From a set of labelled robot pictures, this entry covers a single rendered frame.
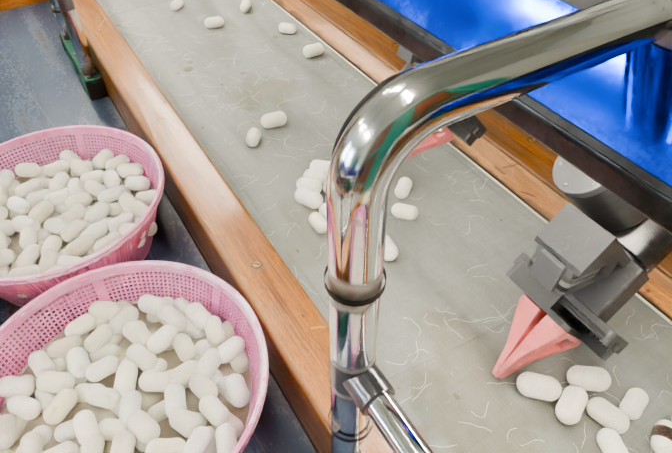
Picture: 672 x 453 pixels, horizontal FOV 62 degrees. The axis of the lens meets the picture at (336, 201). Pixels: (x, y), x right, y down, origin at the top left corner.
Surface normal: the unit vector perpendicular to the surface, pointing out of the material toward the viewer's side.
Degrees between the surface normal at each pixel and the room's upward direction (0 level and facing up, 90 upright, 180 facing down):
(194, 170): 0
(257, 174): 0
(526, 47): 27
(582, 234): 41
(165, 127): 0
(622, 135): 58
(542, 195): 45
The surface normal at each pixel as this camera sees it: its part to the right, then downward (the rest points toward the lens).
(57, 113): 0.00, -0.73
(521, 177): -0.61, -0.25
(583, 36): 0.37, -0.10
